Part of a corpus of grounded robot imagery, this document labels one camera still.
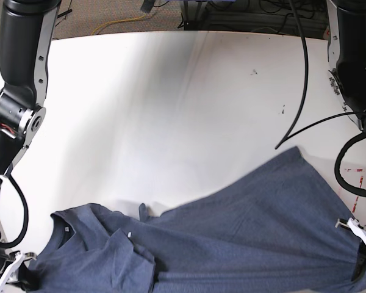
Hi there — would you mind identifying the black tripod leg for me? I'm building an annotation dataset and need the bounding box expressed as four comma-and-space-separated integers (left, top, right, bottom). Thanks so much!
57, 9, 73, 18

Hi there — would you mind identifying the dark blue T-shirt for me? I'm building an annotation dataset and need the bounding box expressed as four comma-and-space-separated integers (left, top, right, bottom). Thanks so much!
29, 148, 366, 292

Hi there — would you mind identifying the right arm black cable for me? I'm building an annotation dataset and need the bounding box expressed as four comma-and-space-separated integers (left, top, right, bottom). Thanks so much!
0, 173, 30, 250

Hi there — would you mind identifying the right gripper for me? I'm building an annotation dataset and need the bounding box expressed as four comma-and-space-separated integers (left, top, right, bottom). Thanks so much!
0, 251, 38, 292

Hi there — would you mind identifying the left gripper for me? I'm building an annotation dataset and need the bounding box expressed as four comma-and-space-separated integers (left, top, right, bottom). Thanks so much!
335, 218, 366, 282

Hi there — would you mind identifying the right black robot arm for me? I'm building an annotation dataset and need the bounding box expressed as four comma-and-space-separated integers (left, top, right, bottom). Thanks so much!
0, 1, 61, 292

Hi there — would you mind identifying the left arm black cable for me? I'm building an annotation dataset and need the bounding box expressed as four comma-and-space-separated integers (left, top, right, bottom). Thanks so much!
274, 0, 366, 150

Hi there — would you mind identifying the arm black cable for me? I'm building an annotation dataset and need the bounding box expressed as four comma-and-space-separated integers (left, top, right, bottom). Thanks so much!
0, 173, 30, 250
274, 0, 366, 150

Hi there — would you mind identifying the red tape rectangle marking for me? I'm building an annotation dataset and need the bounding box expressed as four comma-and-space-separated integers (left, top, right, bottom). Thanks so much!
343, 167, 365, 214

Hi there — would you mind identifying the yellow cable on floor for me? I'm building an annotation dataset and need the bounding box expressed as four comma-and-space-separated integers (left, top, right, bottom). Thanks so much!
93, 12, 147, 35

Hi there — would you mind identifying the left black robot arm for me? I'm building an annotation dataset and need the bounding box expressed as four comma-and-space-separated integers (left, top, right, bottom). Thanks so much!
326, 1, 366, 198

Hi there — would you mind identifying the black power strip red switch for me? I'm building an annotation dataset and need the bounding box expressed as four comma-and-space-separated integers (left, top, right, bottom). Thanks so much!
323, 26, 331, 40

